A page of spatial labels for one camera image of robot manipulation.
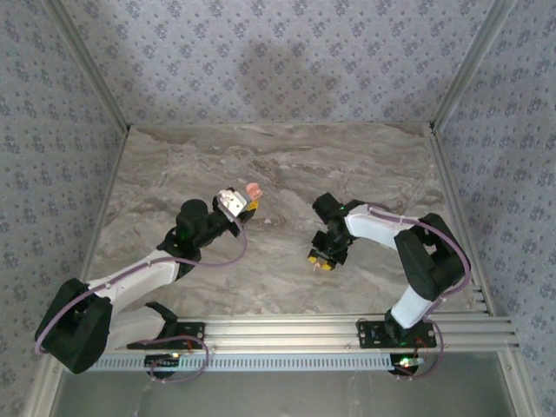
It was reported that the black controller board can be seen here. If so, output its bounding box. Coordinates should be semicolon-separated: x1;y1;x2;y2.
388;352;426;377
144;352;182;378

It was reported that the grey slotted cable duct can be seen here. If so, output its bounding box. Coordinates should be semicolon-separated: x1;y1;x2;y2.
64;351;394;374

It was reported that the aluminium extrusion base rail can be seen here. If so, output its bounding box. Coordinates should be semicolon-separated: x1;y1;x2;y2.
103;314;520;352

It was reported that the grey metal panel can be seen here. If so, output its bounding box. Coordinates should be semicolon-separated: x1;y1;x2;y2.
56;371;516;417

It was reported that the aluminium frame post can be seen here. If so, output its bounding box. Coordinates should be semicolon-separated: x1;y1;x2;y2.
43;0;132;134
429;0;520;134

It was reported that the aluminium frame leg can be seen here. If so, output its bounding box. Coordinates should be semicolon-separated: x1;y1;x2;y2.
499;351;544;417
21;351;66;417

